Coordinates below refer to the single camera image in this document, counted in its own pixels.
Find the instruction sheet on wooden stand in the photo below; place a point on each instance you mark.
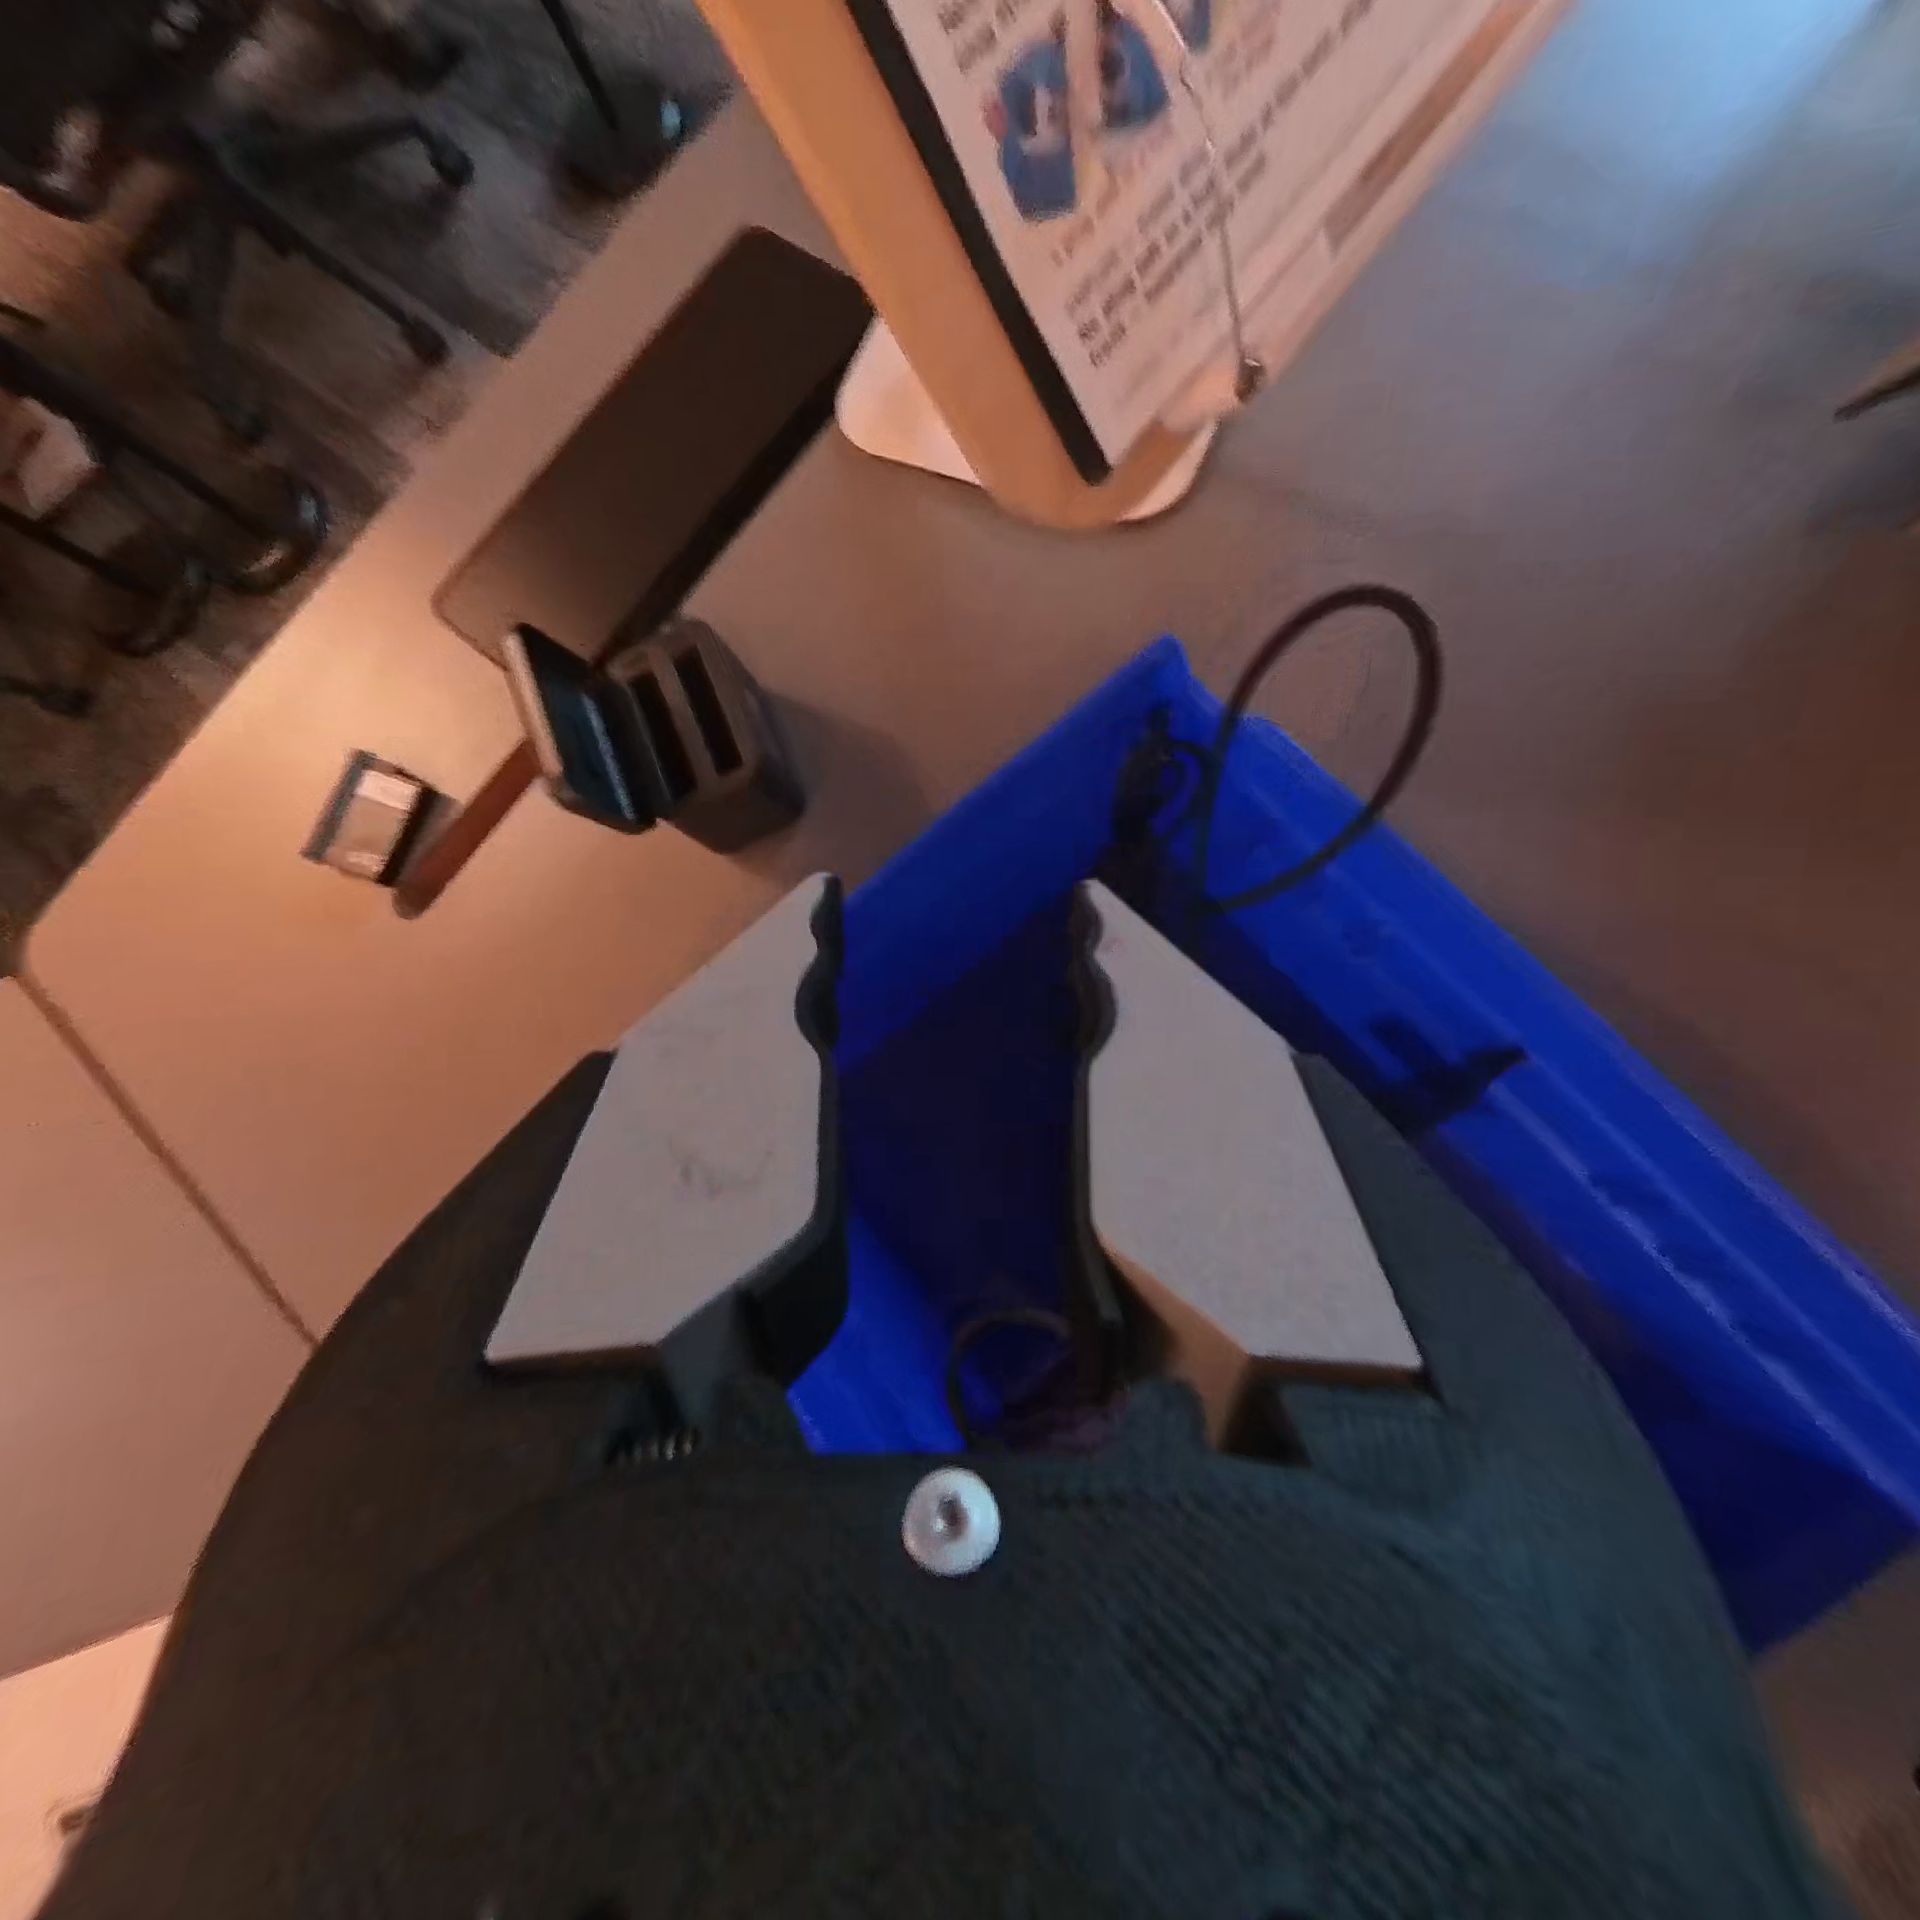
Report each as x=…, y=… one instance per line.
x=901, y=225

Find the black flat panel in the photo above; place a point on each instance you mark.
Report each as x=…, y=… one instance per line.
x=675, y=422

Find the small black display device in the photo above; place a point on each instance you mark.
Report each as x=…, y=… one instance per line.
x=721, y=781

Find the printed instruction sheet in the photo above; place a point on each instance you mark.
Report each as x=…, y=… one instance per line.
x=1171, y=284

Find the blue plastic bin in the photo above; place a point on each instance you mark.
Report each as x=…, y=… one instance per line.
x=1575, y=1201

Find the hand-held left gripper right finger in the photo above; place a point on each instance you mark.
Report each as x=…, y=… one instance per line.
x=1230, y=1185

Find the black office chair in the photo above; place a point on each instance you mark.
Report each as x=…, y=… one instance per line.
x=300, y=149
x=149, y=494

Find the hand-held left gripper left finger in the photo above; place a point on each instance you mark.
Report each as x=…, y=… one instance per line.
x=692, y=1172

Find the small grey card holder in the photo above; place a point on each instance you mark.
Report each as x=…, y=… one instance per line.
x=369, y=818

